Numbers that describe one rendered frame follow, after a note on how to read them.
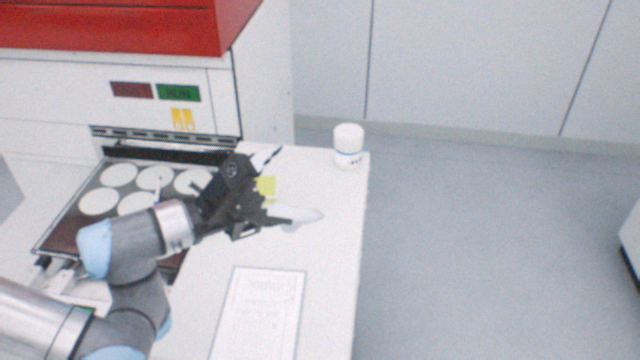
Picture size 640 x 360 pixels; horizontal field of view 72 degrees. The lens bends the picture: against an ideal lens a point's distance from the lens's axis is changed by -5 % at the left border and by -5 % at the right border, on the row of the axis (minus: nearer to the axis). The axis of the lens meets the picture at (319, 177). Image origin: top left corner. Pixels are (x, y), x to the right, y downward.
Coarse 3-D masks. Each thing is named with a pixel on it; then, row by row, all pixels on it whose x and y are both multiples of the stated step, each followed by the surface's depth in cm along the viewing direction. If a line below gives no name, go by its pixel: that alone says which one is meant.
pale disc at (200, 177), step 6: (180, 174) 122; (186, 174) 122; (192, 174) 122; (198, 174) 122; (204, 174) 122; (210, 174) 122; (180, 180) 120; (186, 180) 120; (192, 180) 120; (198, 180) 120; (204, 180) 120; (180, 186) 118; (186, 186) 118; (204, 186) 118; (186, 192) 117; (192, 192) 117
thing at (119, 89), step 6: (114, 84) 116; (120, 84) 116; (126, 84) 116; (132, 84) 116; (138, 84) 115; (114, 90) 118; (120, 90) 117; (126, 90) 117; (132, 90) 117; (138, 90) 116; (144, 90) 116; (150, 90) 116; (120, 96) 118; (126, 96) 118; (132, 96) 118; (138, 96) 118; (144, 96) 117; (150, 96) 117
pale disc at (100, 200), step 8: (96, 192) 116; (104, 192) 116; (112, 192) 116; (88, 200) 114; (96, 200) 114; (104, 200) 114; (112, 200) 114; (80, 208) 112; (88, 208) 112; (96, 208) 112; (104, 208) 112
